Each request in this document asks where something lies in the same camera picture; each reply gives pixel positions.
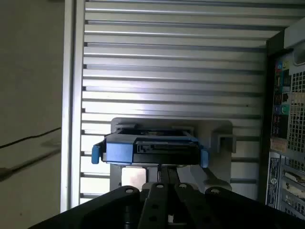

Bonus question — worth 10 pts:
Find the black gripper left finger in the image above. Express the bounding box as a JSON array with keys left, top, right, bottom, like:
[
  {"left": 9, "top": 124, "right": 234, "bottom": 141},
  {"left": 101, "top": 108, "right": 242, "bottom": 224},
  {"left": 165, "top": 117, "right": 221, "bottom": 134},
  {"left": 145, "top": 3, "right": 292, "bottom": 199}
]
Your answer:
[{"left": 30, "top": 166, "right": 170, "bottom": 229}]

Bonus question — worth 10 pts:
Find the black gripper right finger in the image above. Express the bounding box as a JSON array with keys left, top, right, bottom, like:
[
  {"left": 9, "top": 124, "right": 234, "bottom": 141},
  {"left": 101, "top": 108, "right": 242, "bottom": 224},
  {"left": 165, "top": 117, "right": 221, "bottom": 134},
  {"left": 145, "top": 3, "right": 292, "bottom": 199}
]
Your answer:
[{"left": 168, "top": 166, "right": 305, "bottom": 229}]

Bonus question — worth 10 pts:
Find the hard disk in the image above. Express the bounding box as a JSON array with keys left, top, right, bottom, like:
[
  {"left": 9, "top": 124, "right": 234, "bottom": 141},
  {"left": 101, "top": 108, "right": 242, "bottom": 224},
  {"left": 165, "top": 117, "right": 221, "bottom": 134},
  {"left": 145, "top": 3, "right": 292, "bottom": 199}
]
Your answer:
[{"left": 91, "top": 130, "right": 210, "bottom": 168}]

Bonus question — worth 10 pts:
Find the grey parts rack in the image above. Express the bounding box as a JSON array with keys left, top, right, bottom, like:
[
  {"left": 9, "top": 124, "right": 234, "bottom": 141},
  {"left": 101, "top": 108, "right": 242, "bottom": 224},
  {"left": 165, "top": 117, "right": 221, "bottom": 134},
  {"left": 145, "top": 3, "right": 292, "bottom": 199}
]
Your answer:
[{"left": 109, "top": 117, "right": 236, "bottom": 192}]

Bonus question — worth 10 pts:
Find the open grey PC case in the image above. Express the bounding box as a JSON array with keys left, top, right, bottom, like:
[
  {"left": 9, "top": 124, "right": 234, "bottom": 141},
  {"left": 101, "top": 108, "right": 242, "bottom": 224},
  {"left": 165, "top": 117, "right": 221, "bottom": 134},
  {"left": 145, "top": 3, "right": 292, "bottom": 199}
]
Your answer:
[{"left": 264, "top": 18, "right": 305, "bottom": 219}]

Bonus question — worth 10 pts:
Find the thin black cable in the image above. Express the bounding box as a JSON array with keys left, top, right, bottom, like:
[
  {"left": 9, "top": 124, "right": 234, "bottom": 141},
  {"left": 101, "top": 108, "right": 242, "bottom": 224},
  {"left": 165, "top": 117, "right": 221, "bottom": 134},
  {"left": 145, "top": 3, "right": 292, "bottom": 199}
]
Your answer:
[{"left": 0, "top": 127, "right": 62, "bottom": 148}]

